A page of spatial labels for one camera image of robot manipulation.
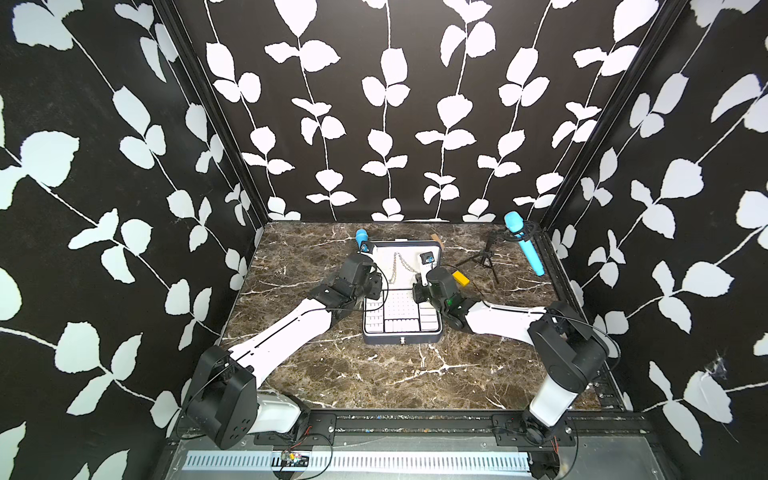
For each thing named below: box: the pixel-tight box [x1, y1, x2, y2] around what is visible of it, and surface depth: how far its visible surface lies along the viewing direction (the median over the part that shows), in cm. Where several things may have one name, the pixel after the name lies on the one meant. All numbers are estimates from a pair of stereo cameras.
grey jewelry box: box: [362, 239, 443, 346], surface depth 89 cm
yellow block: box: [452, 270, 470, 287], surface depth 106 cm
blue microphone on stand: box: [504, 211, 545, 277], surface depth 88 cm
